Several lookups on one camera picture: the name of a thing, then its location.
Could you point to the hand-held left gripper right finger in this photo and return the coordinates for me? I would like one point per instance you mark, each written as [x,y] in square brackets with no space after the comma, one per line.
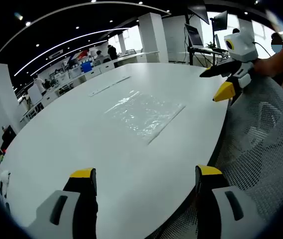
[220,214]

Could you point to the white square pillar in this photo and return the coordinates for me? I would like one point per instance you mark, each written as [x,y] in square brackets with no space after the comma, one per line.
[153,37]

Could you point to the clear plastic resealable bag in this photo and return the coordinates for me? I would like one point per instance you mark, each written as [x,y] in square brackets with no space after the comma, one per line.
[143,114]

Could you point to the black monitor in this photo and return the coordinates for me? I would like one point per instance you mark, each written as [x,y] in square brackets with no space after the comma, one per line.
[199,11]
[220,20]

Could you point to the person's right hand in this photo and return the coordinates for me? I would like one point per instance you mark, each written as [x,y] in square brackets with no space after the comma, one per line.
[265,67]

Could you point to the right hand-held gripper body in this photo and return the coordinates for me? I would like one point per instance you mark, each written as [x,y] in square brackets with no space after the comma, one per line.
[243,47]

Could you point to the white mesh office chair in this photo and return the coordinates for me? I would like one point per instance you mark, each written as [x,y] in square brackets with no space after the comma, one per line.
[263,139]

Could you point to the white and black device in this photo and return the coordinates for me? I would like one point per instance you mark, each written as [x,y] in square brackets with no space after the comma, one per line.
[3,181]

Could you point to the blue box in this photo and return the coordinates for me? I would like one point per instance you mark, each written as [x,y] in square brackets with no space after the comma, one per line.
[86,67]

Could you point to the open laptop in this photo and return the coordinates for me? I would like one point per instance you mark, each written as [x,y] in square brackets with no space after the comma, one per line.
[194,36]

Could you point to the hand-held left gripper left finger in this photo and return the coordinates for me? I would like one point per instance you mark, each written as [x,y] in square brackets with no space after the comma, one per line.
[64,214]

